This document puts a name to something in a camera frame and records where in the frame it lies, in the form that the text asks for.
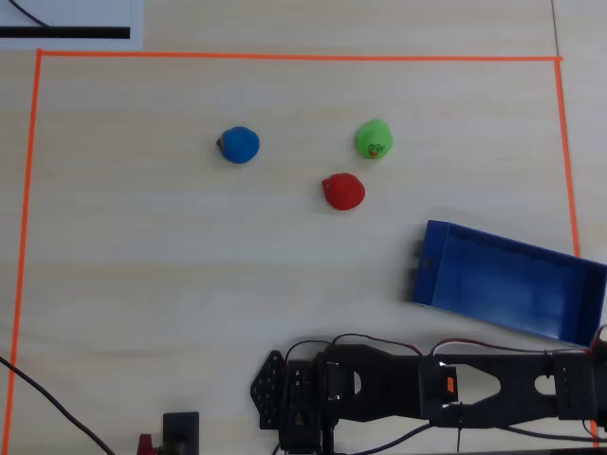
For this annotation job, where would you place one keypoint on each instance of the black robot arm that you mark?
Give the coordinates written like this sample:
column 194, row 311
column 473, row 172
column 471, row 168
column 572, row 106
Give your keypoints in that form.
column 389, row 379

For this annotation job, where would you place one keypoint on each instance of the red rubber duck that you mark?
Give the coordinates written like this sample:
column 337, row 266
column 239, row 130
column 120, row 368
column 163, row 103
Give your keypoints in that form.
column 343, row 192

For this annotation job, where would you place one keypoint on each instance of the blue rubber duck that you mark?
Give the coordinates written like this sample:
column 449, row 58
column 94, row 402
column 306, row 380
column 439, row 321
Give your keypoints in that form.
column 239, row 144

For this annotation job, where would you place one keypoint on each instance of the green rubber duck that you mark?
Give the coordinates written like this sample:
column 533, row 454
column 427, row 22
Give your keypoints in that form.
column 373, row 137

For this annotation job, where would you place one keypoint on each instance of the blue plastic box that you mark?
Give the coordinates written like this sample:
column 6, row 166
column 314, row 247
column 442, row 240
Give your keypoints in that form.
column 512, row 284

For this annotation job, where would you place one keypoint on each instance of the orange tape strip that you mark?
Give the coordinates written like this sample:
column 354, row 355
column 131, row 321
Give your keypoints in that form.
column 566, row 142
column 284, row 56
column 24, row 237

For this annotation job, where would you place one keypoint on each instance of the small black block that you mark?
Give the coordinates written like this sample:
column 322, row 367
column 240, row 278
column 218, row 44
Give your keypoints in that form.
column 180, row 426

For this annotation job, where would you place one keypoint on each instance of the red clamp knob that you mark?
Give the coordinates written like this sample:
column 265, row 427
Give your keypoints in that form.
column 144, row 445

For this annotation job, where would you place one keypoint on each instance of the white paper with black bar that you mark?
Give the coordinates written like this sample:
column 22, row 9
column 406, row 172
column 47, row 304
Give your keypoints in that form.
column 71, row 14

